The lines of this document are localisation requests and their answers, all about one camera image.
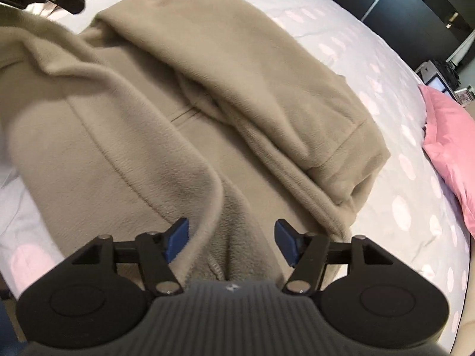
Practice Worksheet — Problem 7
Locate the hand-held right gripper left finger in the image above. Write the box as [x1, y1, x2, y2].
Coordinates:
[71, 217, 190, 297]

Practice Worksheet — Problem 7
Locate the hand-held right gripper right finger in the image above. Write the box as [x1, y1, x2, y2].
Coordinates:
[274, 220, 394, 297]

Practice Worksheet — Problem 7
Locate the beige fleece jacket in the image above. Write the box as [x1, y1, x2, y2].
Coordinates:
[0, 0, 390, 293]

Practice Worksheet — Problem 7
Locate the bed with polka-dot sheet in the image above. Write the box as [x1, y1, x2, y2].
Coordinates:
[0, 0, 472, 356]

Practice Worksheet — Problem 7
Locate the pink pillow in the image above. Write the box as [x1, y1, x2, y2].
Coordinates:
[419, 85, 475, 238]

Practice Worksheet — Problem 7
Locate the beige padded headboard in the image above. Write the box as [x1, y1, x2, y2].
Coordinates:
[449, 100, 475, 356]

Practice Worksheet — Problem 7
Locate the white nightstand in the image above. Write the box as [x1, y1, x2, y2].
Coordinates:
[415, 59, 475, 104]

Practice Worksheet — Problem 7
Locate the black bag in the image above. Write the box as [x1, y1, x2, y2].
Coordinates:
[432, 59, 459, 86]

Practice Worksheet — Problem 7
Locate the dark sliding-door wardrobe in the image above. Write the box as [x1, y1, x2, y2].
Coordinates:
[308, 0, 475, 63]

